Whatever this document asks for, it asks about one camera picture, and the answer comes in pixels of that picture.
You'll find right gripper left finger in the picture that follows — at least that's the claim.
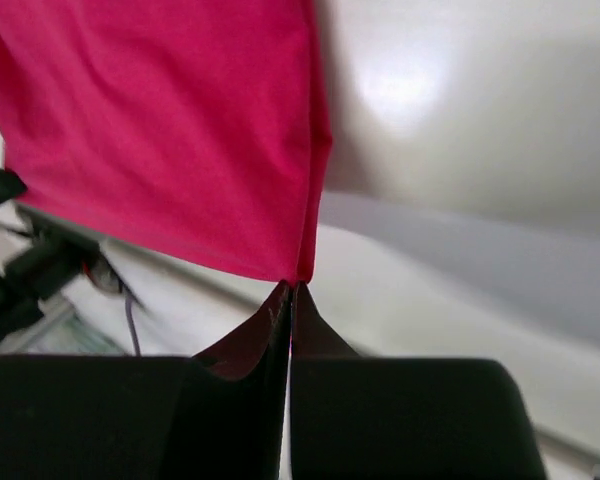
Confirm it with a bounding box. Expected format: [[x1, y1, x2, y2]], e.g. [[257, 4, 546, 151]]
[[0, 283, 292, 479]]

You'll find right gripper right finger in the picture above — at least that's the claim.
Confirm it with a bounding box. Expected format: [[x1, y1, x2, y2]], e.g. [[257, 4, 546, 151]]
[[290, 284, 546, 479]]

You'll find magenta red t shirt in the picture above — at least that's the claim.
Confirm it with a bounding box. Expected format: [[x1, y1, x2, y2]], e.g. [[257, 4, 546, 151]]
[[0, 1, 332, 283]]

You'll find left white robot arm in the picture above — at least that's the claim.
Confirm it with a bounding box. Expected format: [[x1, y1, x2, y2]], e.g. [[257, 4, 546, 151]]
[[0, 204, 100, 343]]

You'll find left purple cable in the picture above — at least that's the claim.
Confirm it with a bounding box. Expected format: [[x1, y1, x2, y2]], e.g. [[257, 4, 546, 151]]
[[123, 294, 144, 357]]

